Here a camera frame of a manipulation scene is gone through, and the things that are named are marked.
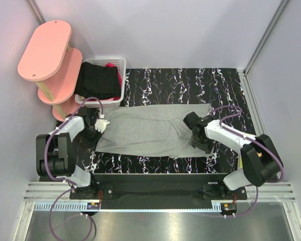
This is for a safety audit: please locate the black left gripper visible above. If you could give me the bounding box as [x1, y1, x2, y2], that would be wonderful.
[79, 125, 104, 151]

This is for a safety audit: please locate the grey t shirt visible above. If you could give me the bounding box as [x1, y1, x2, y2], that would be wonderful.
[96, 104, 212, 158]

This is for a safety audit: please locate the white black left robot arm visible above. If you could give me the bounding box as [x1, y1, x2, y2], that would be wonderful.
[36, 107, 109, 199]

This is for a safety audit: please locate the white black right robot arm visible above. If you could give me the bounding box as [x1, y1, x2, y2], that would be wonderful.
[183, 112, 283, 199]

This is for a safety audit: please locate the green picture book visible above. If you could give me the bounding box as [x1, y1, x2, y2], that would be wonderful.
[237, 156, 243, 169]

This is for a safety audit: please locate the black t shirt in basket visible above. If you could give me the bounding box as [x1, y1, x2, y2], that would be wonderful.
[74, 62, 122, 100]

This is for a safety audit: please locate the pink three tier shelf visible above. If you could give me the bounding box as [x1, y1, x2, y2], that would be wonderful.
[18, 20, 83, 122]

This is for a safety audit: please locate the white perforated plastic basket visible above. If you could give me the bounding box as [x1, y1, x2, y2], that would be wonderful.
[74, 57, 126, 108]

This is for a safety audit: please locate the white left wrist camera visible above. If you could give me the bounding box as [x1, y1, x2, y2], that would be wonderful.
[94, 114, 110, 133]

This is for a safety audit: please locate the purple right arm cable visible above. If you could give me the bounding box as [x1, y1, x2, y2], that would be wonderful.
[199, 105, 284, 218]

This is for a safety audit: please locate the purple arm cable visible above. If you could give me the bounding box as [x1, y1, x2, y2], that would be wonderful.
[199, 105, 284, 218]
[44, 96, 105, 239]

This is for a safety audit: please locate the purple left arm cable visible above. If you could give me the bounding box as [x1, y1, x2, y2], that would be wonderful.
[44, 96, 105, 239]

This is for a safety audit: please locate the aluminium frame rail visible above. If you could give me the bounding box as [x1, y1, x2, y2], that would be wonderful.
[13, 174, 301, 240]

